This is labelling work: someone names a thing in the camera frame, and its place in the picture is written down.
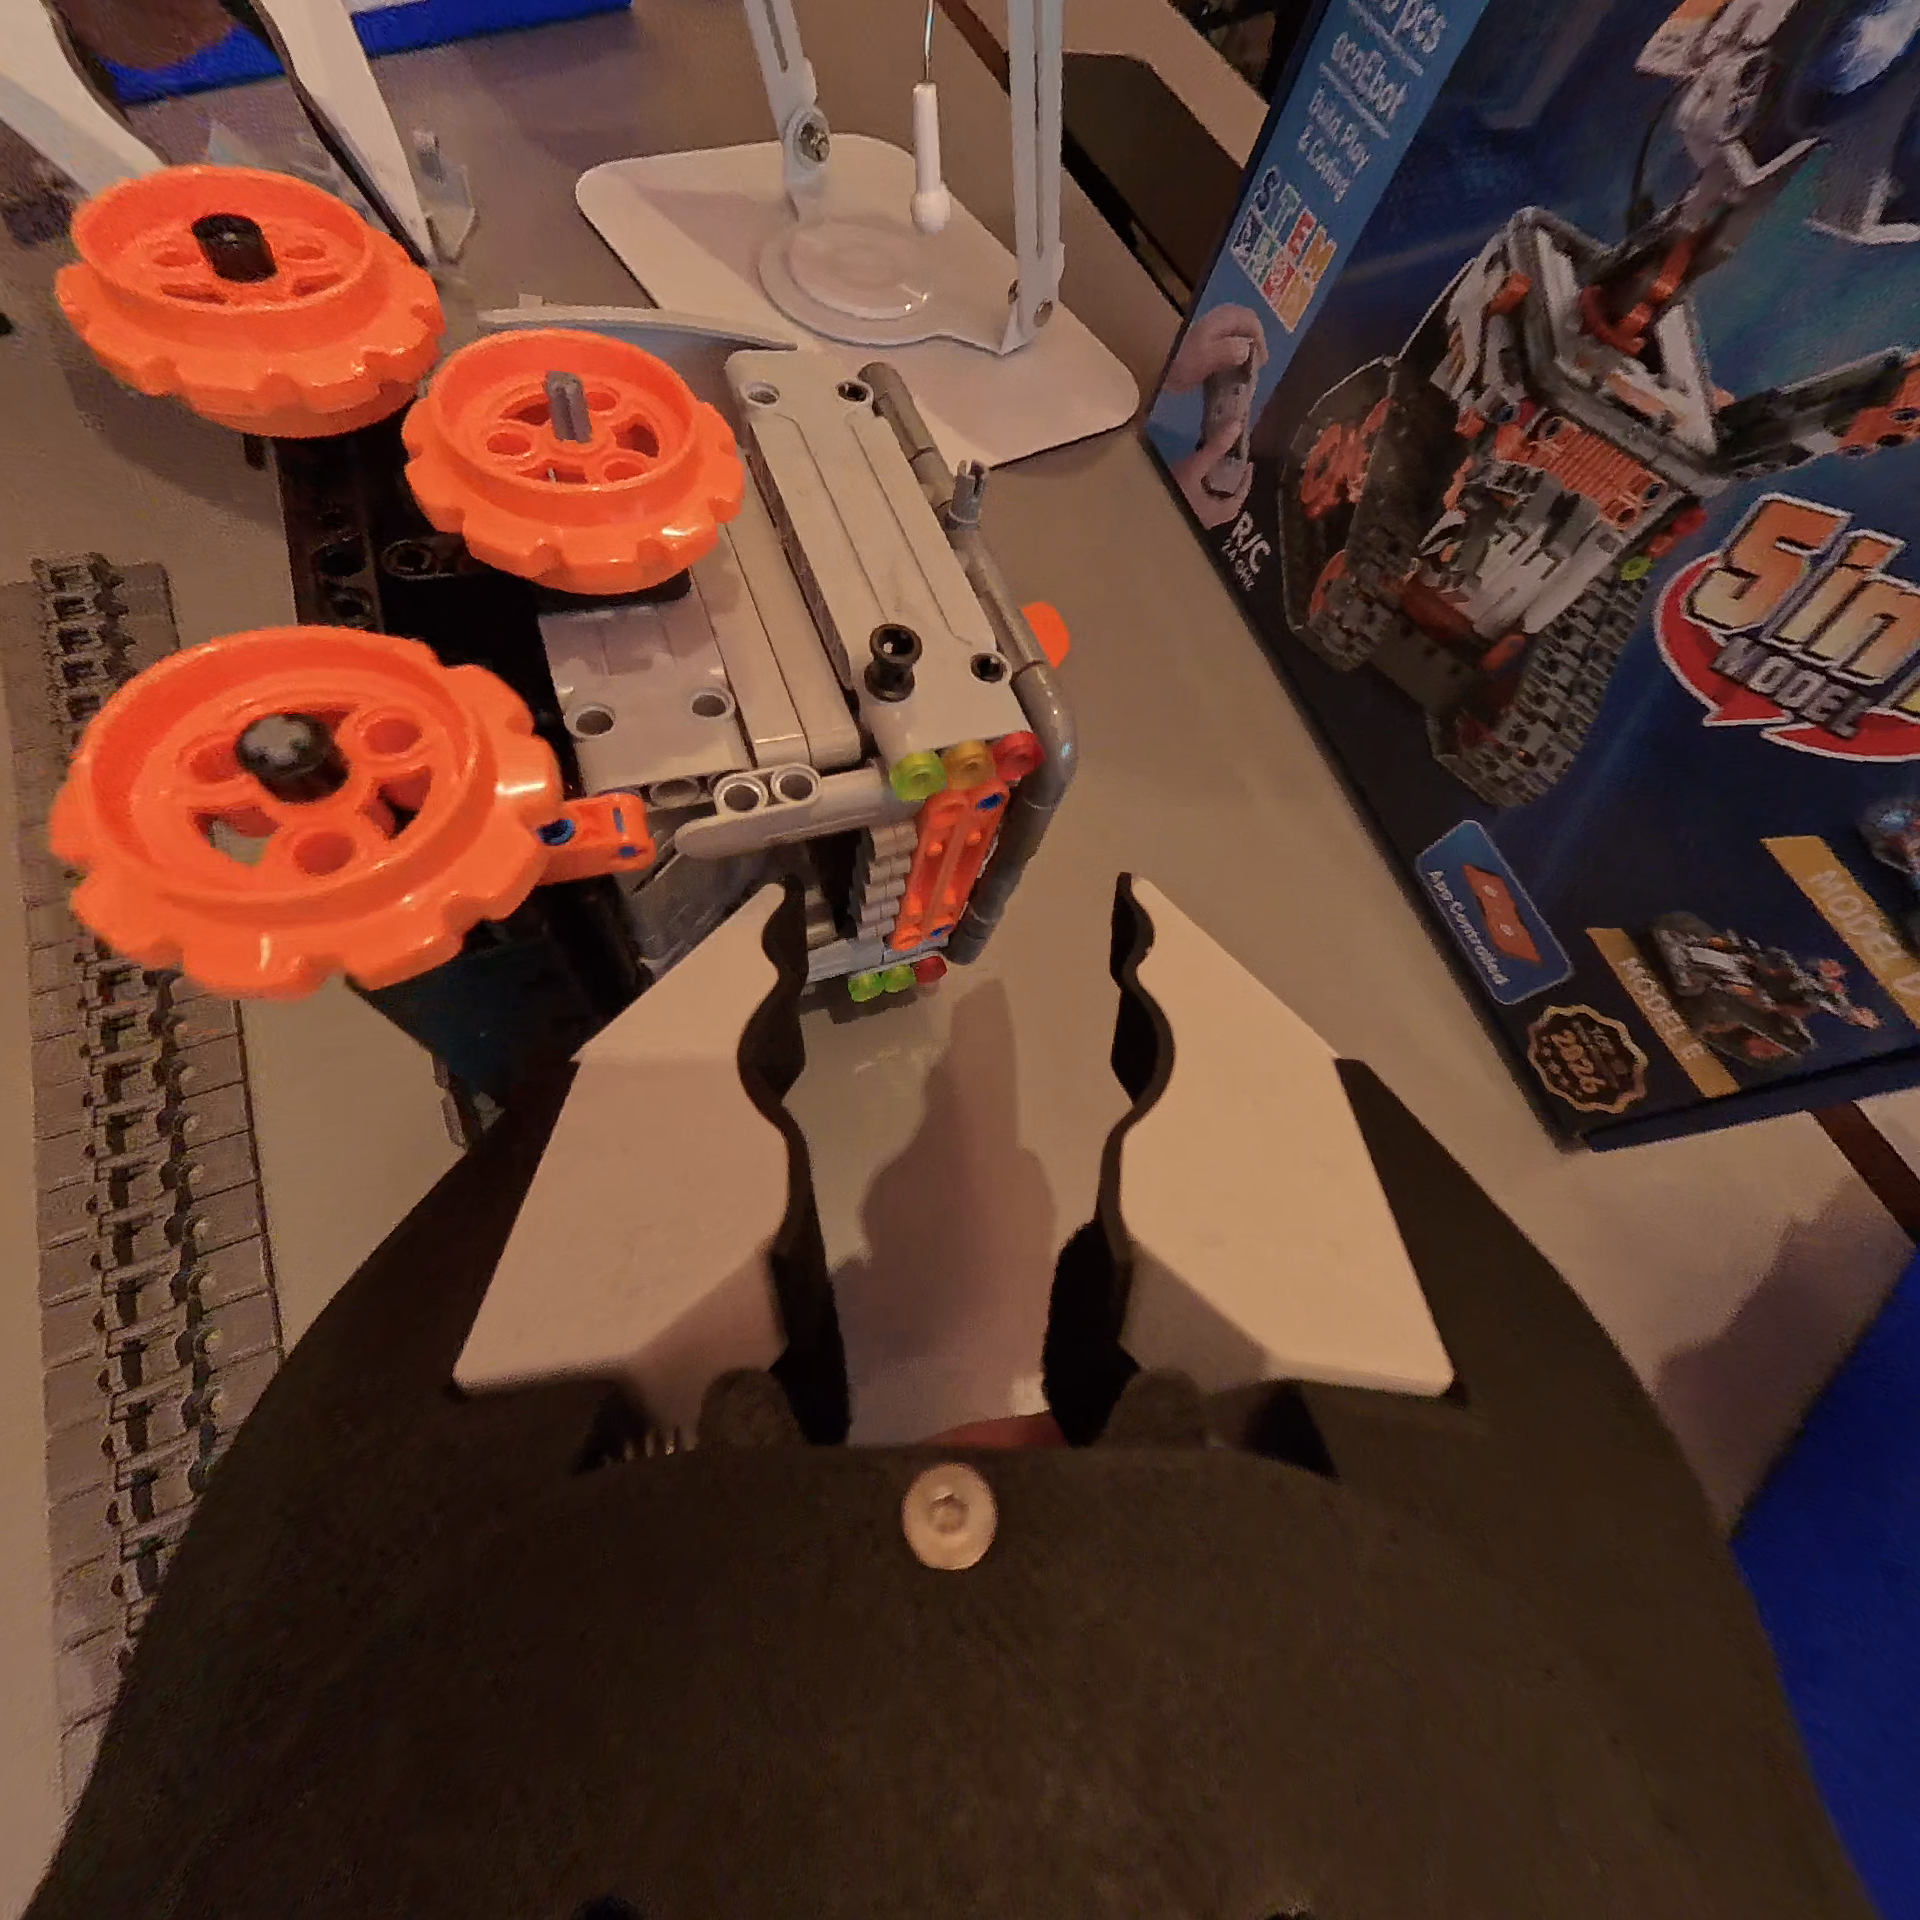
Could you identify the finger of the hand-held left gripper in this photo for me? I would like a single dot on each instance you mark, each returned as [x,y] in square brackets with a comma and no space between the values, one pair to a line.
[59,123]
[337,93]

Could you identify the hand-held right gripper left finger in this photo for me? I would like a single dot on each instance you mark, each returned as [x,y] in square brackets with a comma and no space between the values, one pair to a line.
[615,1230]

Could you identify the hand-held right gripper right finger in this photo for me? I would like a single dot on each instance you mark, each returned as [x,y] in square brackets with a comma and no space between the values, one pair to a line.
[1291,1230]

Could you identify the orange gear wheel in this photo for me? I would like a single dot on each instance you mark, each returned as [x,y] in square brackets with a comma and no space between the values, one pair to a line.
[480,481]
[121,316]
[181,871]

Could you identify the grey toy robot vehicle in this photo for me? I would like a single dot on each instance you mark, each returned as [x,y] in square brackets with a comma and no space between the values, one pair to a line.
[811,573]

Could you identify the white book stand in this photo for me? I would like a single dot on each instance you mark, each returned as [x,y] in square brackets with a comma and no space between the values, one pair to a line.
[691,211]

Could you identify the robot kit box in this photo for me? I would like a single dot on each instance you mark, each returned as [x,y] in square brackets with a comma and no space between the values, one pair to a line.
[1411,751]

